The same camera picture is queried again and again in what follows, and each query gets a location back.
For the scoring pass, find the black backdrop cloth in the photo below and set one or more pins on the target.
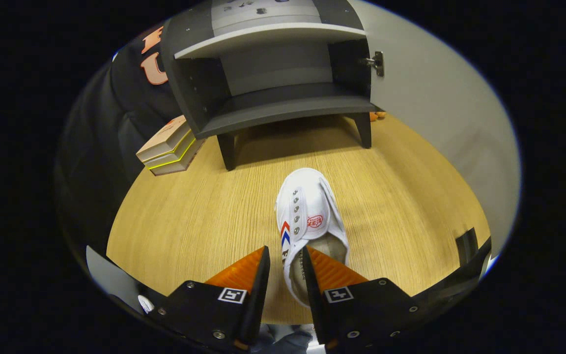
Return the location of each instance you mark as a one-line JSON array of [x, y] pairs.
[[96, 147]]

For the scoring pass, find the beige shoe cabinet door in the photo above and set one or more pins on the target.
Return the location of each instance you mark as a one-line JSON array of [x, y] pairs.
[[450, 98]]

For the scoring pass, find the grey book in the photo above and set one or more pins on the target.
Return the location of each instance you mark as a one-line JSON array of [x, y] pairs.
[[177, 166]]

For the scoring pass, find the small orange object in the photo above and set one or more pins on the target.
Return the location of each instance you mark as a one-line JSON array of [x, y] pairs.
[[377, 116]]

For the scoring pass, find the white canvas shoe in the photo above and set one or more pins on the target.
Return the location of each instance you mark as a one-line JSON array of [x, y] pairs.
[[307, 201]]

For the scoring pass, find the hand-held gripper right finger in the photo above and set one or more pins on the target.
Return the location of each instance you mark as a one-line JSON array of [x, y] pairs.
[[315, 309]]

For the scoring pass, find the yellow edged book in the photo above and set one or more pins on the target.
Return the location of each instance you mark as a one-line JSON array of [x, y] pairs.
[[165, 158]]

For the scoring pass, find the black rectangular object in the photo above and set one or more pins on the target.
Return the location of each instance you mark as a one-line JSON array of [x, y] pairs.
[[467, 248]]

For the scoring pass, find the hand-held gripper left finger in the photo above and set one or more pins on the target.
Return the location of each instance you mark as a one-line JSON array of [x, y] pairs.
[[258, 300]]

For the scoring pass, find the dark grey shoe cabinet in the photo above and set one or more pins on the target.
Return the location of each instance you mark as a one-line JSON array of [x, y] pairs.
[[283, 105]]

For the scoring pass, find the person's blue jeans leg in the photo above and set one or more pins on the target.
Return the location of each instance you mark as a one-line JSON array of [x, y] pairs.
[[283, 339]]

